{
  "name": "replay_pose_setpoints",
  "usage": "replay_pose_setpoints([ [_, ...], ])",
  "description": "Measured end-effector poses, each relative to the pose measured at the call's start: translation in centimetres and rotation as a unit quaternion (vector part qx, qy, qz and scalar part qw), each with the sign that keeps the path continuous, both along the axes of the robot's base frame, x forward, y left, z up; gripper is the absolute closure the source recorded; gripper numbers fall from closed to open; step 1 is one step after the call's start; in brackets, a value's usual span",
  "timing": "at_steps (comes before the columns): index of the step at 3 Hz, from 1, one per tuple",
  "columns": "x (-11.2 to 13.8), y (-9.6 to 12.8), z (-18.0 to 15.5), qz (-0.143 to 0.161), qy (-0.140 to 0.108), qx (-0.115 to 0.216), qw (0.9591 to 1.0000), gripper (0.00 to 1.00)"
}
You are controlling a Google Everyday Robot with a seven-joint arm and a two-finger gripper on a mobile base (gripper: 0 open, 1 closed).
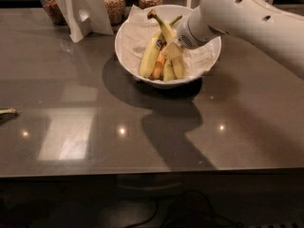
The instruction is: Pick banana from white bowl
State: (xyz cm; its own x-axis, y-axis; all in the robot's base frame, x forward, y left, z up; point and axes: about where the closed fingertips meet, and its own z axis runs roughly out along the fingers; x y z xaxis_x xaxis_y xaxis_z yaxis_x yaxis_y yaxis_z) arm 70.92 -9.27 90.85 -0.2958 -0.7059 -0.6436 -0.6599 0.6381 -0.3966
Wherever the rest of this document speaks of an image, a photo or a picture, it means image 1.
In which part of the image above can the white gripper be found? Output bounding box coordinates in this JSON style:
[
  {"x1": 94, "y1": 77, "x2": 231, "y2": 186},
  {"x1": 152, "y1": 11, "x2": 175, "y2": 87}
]
[{"x1": 161, "y1": 7, "x2": 227, "y2": 60}]

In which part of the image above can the middle glass jar of grains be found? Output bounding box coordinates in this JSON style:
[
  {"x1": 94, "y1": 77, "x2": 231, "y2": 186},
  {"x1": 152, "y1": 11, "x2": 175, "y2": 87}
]
[{"x1": 104, "y1": 0, "x2": 125, "y2": 26}]

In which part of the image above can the white folded card stand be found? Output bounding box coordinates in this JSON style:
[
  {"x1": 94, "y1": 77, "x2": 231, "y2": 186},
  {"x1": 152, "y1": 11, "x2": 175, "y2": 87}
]
[{"x1": 55, "y1": 0, "x2": 113, "y2": 43}]

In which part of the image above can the left glass jar of nuts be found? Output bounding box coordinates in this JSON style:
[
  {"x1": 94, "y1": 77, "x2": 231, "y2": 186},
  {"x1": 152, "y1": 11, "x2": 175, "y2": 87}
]
[{"x1": 39, "y1": 0, "x2": 67, "y2": 26}]

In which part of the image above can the white paper liner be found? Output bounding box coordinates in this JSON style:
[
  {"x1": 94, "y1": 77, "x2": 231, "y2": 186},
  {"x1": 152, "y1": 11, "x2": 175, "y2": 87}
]
[{"x1": 115, "y1": 6, "x2": 221, "y2": 88}]

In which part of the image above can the banana stem at left edge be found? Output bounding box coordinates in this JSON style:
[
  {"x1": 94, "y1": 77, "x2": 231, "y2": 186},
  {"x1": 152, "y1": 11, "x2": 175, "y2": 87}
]
[{"x1": 0, "y1": 108, "x2": 19, "y2": 116}]

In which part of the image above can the orange-tinted middle banana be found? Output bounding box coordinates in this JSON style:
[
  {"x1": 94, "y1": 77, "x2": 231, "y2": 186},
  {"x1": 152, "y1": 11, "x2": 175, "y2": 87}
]
[{"x1": 149, "y1": 45, "x2": 168, "y2": 80}]

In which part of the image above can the yellow banana with sticker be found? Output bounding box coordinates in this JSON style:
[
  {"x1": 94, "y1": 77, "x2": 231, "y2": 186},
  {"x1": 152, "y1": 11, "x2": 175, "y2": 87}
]
[
  {"x1": 147, "y1": 9, "x2": 184, "y2": 79},
  {"x1": 140, "y1": 15, "x2": 182, "y2": 78}
]

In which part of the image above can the small lower yellow banana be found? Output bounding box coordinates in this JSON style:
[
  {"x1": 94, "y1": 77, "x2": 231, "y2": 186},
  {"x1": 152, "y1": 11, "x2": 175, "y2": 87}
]
[{"x1": 162, "y1": 59, "x2": 175, "y2": 82}]

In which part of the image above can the white bowl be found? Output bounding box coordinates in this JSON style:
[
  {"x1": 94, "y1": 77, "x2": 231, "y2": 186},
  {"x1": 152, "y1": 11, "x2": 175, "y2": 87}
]
[{"x1": 115, "y1": 6, "x2": 221, "y2": 89}]

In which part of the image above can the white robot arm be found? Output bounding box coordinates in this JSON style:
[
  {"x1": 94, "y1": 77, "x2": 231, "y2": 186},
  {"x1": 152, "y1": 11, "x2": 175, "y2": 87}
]
[{"x1": 164, "y1": 0, "x2": 304, "y2": 79}]

